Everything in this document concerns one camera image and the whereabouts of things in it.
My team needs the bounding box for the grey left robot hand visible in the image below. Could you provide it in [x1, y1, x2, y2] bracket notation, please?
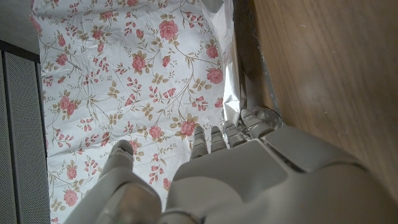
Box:
[63, 108, 398, 224]

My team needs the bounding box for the floral backdrop cloth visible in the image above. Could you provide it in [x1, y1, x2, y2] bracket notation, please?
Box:
[29, 0, 234, 224]

